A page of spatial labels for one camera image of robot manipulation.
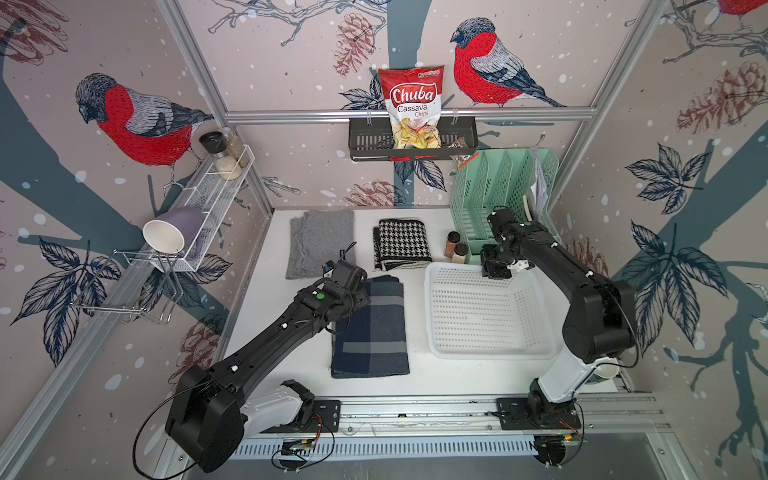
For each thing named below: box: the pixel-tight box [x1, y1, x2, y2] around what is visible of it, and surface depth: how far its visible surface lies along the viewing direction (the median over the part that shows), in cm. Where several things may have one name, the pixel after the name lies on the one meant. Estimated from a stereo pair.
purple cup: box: [142, 207, 205, 255], surface depth 63 cm
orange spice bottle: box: [444, 231, 461, 259], surface depth 102 cm
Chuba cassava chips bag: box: [378, 65, 445, 149], surface depth 84 cm
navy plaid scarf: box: [330, 275, 409, 379], surface depth 87 cm
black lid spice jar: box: [199, 131, 243, 181], surface depth 83 cm
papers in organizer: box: [522, 146, 549, 222], surface depth 94 cm
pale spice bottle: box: [451, 243, 469, 264], surface depth 100 cm
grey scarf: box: [285, 208, 357, 280], surface depth 109 cm
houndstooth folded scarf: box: [373, 218, 433, 271], surface depth 106 cm
